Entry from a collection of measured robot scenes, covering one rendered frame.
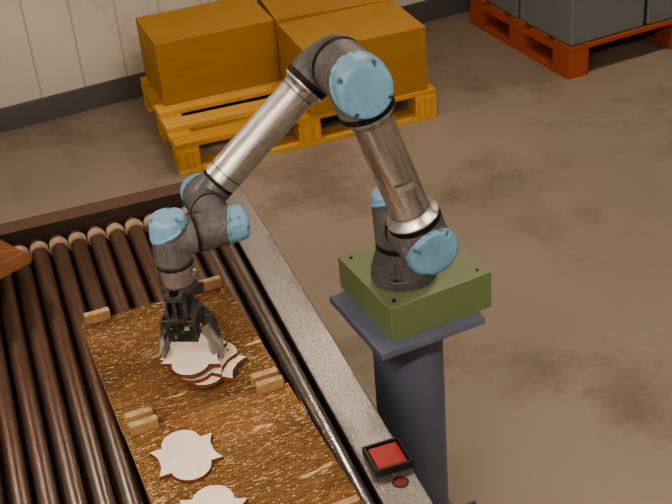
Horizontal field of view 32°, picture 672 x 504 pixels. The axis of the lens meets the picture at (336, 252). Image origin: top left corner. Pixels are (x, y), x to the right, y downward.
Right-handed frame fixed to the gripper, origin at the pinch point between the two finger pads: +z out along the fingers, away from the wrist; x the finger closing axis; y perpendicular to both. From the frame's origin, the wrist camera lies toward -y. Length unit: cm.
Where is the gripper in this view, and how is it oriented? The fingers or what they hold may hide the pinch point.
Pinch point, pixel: (194, 354)
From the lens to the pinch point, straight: 246.5
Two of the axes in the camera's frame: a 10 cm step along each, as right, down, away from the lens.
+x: 9.9, -0.1, -1.3
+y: -1.0, 5.4, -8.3
